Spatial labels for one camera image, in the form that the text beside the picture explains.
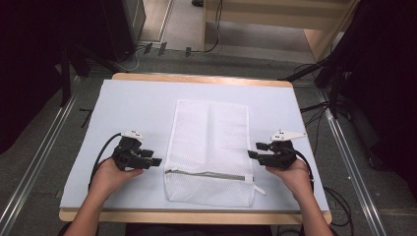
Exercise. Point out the pale blue table mat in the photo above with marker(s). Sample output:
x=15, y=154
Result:
x=137, y=105

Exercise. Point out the wooden table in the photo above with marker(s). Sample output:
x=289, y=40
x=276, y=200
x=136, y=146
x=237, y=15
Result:
x=196, y=217

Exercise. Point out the metal floor rail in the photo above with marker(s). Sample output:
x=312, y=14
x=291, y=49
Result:
x=347, y=154
x=39, y=144

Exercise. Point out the white mesh laundry bag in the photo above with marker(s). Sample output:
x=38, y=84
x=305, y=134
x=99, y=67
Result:
x=209, y=147

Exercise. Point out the dark cabinet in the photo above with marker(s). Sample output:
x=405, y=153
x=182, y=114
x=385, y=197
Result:
x=128, y=26

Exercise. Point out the person's left hand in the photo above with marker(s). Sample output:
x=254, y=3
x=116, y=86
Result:
x=108, y=178

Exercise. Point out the black power plug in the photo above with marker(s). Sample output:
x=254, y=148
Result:
x=148, y=48

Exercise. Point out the person's dark clothing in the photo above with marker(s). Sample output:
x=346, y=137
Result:
x=196, y=230

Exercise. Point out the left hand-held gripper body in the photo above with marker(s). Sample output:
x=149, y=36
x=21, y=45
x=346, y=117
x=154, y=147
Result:
x=126, y=157

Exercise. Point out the black curtain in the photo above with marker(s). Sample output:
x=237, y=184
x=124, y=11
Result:
x=383, y=82
x=29, y=65

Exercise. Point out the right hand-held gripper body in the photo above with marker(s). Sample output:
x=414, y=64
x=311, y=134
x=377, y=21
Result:
x=282, y=155

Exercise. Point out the wooden platform steps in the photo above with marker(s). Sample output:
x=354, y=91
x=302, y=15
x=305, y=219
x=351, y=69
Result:
x=262, y=19

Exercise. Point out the person's right hand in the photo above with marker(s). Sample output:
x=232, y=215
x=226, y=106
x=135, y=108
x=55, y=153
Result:
x=296, y=180

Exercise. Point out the black tripod stand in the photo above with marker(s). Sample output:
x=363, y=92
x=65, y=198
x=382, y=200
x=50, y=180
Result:
x=334, y=85

